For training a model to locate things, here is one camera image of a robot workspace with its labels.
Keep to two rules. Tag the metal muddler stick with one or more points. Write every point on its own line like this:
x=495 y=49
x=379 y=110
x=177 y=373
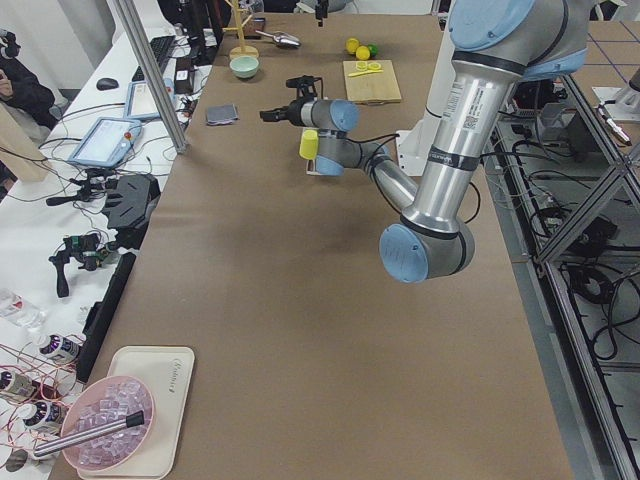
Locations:
x=132 y=420

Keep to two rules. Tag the grey folded cloth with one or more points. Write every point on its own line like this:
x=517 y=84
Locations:
x=221 y=114

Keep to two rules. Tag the cream plastic tray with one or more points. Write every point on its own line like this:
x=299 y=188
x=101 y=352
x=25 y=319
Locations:
x=166 y=371

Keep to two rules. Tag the black stand base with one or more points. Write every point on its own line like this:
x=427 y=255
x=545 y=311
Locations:
x=128 y=208

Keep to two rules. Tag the yellow plastic cup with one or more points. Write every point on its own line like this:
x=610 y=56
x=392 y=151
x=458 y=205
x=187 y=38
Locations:
x=309 y=144

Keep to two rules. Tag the small purple label bottle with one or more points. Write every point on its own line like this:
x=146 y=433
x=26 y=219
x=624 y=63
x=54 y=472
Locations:
x=57 y=348

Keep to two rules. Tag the metal scoop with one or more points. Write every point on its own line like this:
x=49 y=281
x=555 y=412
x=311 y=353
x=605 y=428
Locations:
x=281 y=39

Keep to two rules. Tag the wooden mug tree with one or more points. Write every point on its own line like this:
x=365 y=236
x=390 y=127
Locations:
x=240 y=19

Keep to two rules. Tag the yellow lemon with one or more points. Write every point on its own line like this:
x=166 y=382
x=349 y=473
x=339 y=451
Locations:
x=363 y=53
x=351 y=45

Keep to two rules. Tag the aluminium frame post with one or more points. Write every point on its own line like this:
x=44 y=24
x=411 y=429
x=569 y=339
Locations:
x=136 y=34

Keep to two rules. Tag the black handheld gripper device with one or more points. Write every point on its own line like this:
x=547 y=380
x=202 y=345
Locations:
x=88 y=250

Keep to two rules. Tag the black keyboard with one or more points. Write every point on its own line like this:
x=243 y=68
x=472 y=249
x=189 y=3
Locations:
x=162 y=47

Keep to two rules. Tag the white wire cup holder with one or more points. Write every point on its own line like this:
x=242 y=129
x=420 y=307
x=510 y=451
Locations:
x=315 y=167

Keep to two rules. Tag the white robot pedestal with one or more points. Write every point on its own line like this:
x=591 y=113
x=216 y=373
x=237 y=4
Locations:
x=413 y=145

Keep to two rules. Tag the green lime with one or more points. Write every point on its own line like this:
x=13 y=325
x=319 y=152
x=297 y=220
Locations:
x=373 y=49

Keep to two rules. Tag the mint green bowl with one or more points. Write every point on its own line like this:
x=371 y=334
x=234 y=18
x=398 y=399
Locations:
x=244 y=67

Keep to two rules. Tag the yellow plastic knife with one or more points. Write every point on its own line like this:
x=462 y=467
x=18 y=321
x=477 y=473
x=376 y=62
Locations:
x=363 y=72

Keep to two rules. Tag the plastic water bottle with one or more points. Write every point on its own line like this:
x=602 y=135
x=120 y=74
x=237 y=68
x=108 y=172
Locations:
x=19 y=311

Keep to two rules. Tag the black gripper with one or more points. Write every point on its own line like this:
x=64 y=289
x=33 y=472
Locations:
x=296 y=112

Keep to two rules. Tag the wooden cutting board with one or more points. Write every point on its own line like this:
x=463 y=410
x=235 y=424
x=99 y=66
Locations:
x=374 y=88

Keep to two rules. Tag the black computer mouse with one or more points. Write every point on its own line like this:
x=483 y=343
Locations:
x=107 y=83

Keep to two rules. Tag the blue teach pendant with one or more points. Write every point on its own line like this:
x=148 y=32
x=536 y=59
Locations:
x=106 y=143
x=139 y=102

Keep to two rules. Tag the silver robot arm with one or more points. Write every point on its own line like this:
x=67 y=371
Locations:
x=496 y=44

